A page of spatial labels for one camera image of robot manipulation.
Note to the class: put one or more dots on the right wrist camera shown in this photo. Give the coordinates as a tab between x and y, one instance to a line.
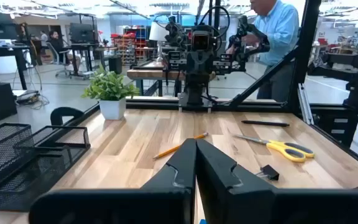
200	42

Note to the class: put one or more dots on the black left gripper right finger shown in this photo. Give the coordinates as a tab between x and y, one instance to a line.
228	199

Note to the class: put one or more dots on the white table lamp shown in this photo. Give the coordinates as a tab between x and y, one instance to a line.
158	31

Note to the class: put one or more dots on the black mesh desk organizer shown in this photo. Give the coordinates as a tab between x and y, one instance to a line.
26	186

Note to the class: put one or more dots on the black pen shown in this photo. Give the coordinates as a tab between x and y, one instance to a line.
266	123

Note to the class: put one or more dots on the shelf with coloured bins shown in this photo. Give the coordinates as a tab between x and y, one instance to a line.
129	40

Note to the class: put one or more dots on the yellow pencil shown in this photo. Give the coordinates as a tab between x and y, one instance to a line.
179	147

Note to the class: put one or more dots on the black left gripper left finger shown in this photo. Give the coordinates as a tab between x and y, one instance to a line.
166	205

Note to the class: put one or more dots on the office chair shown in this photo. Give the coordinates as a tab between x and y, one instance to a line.
60	57

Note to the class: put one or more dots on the black table frame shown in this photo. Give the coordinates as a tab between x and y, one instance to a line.
304	46

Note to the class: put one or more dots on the green plant in white pot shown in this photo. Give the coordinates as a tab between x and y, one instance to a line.
112	107

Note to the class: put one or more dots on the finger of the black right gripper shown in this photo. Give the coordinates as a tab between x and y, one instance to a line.
194	68
207	68

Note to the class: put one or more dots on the black desk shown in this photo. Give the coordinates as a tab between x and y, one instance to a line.
85	46
5	49

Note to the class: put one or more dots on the person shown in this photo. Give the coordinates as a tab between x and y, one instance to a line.
56	43
43	37
278	31

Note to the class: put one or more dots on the wood-top table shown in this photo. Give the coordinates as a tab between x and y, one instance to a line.
148	74

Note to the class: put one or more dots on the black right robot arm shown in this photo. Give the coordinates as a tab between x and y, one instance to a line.
195	93

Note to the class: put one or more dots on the black trash bin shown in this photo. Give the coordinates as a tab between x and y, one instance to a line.
115	65

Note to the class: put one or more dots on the black robot station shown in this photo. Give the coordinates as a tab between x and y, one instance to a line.
357	96

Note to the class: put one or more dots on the blue eraser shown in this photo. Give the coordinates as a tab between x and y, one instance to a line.
203	221

